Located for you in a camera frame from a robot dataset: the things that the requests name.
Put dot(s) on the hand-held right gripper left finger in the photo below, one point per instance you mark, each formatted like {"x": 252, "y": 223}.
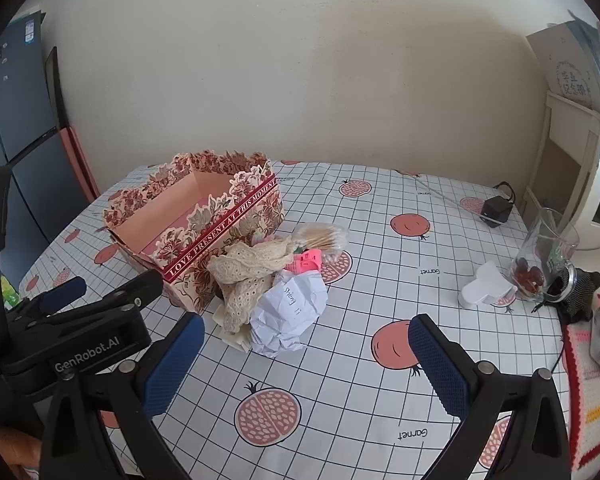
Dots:
{"x": 175, "y": 365}

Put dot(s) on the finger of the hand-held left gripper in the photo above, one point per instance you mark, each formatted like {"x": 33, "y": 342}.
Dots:
{"x": 62, "y": 292}
{"x": 130, "y": 290}

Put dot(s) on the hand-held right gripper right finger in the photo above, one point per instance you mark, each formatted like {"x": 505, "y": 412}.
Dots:
{"x": 440, "y": 365}

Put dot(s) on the white plastic holder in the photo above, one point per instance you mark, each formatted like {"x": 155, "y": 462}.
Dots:
{"x": 485, "y": 285}

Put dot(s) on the floral paper box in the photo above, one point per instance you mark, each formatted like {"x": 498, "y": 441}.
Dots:
{"x": 180, "y": 200}

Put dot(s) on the cream lace scrunchie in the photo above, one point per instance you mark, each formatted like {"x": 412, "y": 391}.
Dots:
{"x": 245, "y": 265}

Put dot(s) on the white paper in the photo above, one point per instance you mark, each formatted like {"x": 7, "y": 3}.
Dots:
{"x": 285, "y": 315}

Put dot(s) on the pink hair roller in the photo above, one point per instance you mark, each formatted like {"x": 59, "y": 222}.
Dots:
{"x": 307, "y": 260}

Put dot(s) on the bag of cotton swabs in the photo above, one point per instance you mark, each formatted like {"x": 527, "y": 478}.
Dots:
{"x": 320, "y": 235}

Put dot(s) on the desktop with checkered fruit tablecloth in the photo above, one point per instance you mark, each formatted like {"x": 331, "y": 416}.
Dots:
{"x": 380, "y": 285}

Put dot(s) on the pink board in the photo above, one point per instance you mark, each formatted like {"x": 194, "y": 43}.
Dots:
{"x": 77, "y": 160}

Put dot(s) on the glass cup with red fruit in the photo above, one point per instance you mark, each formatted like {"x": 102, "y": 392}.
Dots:
{"x": 540, "y": 260}

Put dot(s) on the crocheted mat with red border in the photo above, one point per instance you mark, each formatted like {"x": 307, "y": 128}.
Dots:
{"x": 587, "y": 390}

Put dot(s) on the black round mesh device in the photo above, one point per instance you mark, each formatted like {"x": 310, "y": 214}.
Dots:
{"x": 580, "y": 292}

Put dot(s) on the black power adapter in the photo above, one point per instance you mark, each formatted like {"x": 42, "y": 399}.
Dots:
{"x": 495, "y": 207}

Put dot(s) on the blue-grey refrigerator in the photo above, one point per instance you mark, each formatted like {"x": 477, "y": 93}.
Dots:
{"x": 25, "y": 110}

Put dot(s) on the black board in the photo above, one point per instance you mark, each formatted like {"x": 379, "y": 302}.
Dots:
{"x": 55, "y": 90}

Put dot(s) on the white wooden shelf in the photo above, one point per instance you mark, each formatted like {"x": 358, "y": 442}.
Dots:
{"x": 560, "y": 160}

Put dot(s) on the white printed card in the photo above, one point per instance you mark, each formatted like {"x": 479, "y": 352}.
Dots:
{"x": 570, "y": 70}

